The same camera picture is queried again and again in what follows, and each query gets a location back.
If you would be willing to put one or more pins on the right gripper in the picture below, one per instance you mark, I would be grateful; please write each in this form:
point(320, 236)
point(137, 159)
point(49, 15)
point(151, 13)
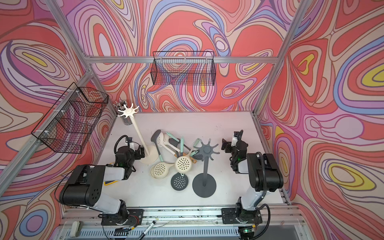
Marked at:
point(227, 144)

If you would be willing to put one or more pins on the dark grey utensil rack stand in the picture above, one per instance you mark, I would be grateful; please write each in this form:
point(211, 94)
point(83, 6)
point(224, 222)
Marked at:
point(204, 184)

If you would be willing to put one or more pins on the cream slotted spoon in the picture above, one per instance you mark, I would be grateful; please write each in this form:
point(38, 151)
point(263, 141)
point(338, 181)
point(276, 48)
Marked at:
point(163, 141)

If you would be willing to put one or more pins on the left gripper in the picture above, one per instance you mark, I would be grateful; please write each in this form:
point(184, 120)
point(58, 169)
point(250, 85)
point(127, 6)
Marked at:
point(139, 151)

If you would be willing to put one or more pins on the cream skimmer on table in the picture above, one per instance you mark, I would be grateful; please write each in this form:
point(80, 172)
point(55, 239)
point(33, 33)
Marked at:
point(160, 170)

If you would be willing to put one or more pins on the black wire basket left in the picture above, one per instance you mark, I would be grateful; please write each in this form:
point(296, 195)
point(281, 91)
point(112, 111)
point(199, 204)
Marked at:
point(74, 121)

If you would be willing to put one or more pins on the black wire basket back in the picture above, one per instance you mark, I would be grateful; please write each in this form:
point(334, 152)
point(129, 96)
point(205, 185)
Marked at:
point(183, 68)

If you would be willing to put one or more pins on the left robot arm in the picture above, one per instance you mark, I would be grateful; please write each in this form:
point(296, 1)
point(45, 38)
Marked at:
point(84, 188)

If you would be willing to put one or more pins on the cream skimmer wooden handle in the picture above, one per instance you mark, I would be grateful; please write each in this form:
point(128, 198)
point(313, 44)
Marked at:
point(185, 162)

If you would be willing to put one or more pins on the cream utensil rack stand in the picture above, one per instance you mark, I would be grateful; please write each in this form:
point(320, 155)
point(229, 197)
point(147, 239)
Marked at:
point(150, 150)

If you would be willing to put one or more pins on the grey slotted spoon mint handle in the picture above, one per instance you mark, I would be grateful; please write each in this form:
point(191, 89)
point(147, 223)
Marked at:
point(174, 141)

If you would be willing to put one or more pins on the grey skimmer mint handle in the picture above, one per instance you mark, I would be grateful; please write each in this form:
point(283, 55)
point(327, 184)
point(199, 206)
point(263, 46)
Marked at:
point(179, 181)

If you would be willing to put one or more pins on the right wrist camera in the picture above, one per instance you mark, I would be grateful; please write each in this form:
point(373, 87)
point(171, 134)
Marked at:
point(237, 136)

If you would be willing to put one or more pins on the yellow calculator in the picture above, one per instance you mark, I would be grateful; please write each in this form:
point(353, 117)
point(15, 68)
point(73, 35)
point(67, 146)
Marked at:
point(106, 183)

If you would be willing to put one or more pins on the grey slotted spatula mint handle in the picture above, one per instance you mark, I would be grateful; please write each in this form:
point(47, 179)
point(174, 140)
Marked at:
point(154, 140)

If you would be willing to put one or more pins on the black marker pen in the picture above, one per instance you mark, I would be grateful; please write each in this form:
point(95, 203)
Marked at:
point(149, 228)

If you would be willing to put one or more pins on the black wire basket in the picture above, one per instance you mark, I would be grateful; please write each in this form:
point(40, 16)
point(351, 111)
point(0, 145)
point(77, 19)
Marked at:
point(74, 121)
point(183, 68)

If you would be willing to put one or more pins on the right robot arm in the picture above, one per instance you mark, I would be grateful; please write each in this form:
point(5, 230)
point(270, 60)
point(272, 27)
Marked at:
point(264, 175)

